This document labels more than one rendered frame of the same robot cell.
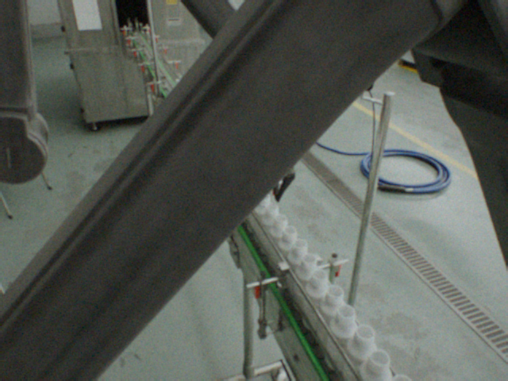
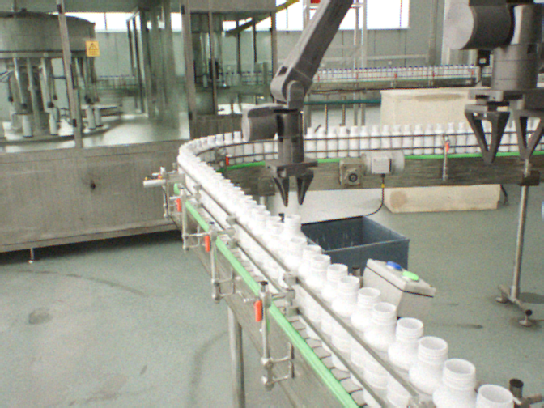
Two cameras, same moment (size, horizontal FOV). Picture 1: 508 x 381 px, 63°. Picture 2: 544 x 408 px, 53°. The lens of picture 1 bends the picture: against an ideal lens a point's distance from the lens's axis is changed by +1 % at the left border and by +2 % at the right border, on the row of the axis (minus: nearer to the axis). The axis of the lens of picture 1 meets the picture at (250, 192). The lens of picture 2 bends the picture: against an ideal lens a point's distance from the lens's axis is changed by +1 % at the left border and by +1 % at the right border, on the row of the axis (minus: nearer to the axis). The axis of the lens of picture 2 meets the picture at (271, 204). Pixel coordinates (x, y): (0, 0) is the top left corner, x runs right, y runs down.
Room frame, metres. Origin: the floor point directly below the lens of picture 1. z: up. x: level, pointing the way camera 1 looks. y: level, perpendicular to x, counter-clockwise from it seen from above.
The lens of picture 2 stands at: (1.41, -0.35, 1.54)
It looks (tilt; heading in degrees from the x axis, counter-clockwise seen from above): 15 degrees down; 181
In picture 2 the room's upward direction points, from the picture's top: 2 degrees counter-clockwise
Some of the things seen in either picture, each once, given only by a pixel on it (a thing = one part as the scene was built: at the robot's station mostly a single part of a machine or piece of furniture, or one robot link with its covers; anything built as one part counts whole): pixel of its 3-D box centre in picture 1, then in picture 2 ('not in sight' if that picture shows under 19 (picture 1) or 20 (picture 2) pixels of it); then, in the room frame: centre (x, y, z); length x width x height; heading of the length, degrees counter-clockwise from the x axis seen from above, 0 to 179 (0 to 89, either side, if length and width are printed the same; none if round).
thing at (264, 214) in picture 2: not in sight; (264, 243); (0.11, -0.39, 1.08); 0.06 x 0.06 x 0.17
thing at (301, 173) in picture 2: not in sight; (294, 184); (0.27, -0.31, 1.27); 0.07 x 0.07 x 0.09; 20
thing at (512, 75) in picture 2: not in sight; (514, 74); (0.66, -0.02, 1.51); 0.10 x 0.07 x 0.07; 110
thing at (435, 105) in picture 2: not in sight; (438, 148); (-4.12, 1.33, 0.59); 1.10 x 0.62 x 1.18; 92
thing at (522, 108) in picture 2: not in sight; (520, 126); (0.66, -0.01, 1.44); 0.07 x 0.07 x 0.09; 20
